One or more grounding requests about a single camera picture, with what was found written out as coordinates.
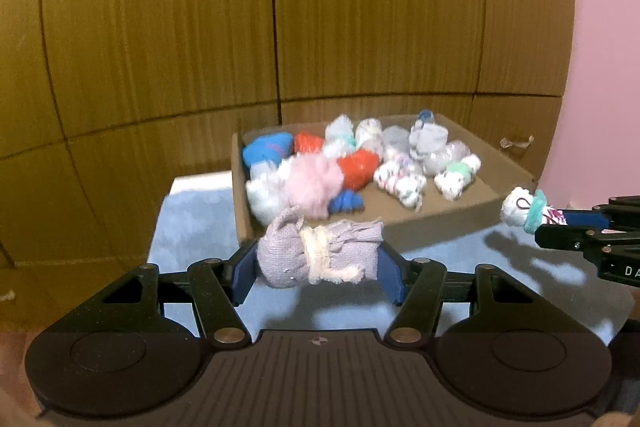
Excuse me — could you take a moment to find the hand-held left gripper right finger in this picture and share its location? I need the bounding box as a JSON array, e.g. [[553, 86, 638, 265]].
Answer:
[[377, 240, 592, 349]]

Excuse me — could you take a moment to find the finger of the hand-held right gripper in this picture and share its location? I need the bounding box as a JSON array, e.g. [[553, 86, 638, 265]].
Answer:
[[560, 195, 640, 232], [534, 225, 640, 258]]

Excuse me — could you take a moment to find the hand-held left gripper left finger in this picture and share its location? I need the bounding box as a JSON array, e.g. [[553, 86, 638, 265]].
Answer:
[[45, 238, 262, 350]]

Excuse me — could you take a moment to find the white sock teal cuff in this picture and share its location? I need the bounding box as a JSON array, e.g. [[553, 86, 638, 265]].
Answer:
[[501, 187, 568, 235]]

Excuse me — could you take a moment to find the lilac sock with lace cuff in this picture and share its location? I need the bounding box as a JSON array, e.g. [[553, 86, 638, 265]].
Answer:
[[256, 205, 385, 290]]

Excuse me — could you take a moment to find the shallow cardboard box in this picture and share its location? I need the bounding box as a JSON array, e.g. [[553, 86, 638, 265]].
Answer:
[[231, 114, 538, 253]]

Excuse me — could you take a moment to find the large white sock bundle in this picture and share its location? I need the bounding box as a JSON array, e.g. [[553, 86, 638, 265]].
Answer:
[[246, 159, 293, 226]]

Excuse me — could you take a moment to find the royal blue sock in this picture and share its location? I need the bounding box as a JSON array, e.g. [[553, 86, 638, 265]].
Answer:
[[327, 190, 364, 214]]

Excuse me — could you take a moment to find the white floral sock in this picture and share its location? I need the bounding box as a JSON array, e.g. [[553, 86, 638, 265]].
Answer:
[[374, 159, 418, 188]]

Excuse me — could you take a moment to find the orange red sock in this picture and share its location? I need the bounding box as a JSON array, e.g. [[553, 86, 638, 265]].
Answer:
[[337, 150, 378, 190], [294, 133, 326, 155]]

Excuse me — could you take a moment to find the pink fluffy sock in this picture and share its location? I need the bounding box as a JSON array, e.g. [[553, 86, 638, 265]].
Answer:
[[287, 155, 345, 220]]

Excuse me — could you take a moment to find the white mint green sock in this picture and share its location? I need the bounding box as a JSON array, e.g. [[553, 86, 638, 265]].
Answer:
[[434, 157, 482, 202]]

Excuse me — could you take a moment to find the light blue sock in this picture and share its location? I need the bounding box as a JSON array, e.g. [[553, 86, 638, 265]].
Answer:
[[242, 133, 295, 168]]

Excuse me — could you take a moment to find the small white sock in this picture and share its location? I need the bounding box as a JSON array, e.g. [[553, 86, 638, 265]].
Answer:
[[322, 143, 357, 160]]

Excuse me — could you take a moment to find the grey sock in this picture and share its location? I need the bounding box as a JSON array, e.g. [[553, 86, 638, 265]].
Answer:
[[382, 127, 412, 158]]

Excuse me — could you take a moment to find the white sock blue trim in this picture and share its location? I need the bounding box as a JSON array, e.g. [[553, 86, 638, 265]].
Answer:
[[410, 109, 448, 155]]

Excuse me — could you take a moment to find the white fluffy sock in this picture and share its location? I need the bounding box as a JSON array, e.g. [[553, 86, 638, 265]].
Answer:
[[325, 116, 357, 146]]

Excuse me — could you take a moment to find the blue towel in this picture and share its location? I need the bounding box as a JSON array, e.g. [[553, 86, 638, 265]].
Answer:
[[147, 187, 631, 343]]

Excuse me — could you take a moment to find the wooden wardrobe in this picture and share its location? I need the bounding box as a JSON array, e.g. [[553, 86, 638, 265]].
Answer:
[[0, 0, 576, 333]]

